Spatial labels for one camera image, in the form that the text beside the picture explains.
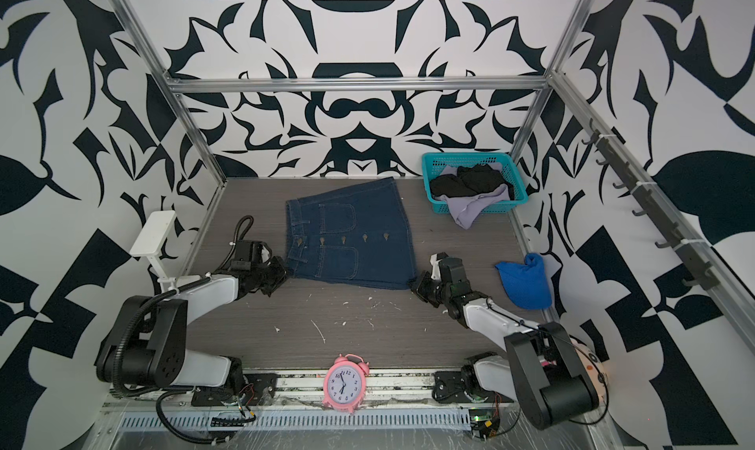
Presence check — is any white slotted cable duct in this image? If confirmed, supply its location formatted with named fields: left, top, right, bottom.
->
left=119, top=409, right=473, bottom=432

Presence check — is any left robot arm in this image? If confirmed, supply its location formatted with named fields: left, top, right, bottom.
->
left=94, top=240, right=287, bottom=398

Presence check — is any pink plush pig toy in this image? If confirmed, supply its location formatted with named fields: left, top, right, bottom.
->
left=570, top=337, right=610, bottom=424

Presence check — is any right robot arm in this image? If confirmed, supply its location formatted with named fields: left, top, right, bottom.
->
left=411, top=253, right=609, bottom=430

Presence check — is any black garment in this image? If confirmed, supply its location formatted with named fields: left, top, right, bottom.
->
left=429, top=162, right=515, bottom=200

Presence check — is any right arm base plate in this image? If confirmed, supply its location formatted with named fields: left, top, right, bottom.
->
left=432, top=371, right=495, bottom=404

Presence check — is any black coat hook rail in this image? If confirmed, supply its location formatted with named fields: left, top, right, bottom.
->
left=583, top=118, right=722, bottom=291

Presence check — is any small green circuit board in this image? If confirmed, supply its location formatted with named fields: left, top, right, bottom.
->
left=470, top=408, right=501, bottom=441

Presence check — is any lavender garment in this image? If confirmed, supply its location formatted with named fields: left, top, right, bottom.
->
left=440, top=196, right=504, bottom=230

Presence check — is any bright blue cloth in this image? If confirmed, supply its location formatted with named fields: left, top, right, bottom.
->
left=495, top=253, right=552, bottom=310

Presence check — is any pink alarm clock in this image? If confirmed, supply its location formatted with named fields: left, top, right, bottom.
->
left=322, top=354, right=370, bottom=414

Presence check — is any dark blue denim skirt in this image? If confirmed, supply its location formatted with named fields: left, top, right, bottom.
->
left=285, top=178, right=418, bottom=290

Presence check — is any teal plastic basket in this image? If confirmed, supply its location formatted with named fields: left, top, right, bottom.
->
left=422, top=151, right=529, bottom=214

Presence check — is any black corrugated cable hose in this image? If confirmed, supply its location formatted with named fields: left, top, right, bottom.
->
left=108, top=215, right=256, bottom=446

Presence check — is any white box on stand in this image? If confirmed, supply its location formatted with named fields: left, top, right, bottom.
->
left=129, top=210, right=176, bottom=293

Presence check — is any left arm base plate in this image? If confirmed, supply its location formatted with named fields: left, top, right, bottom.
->
left=191, top=373, right=279, bottom=408

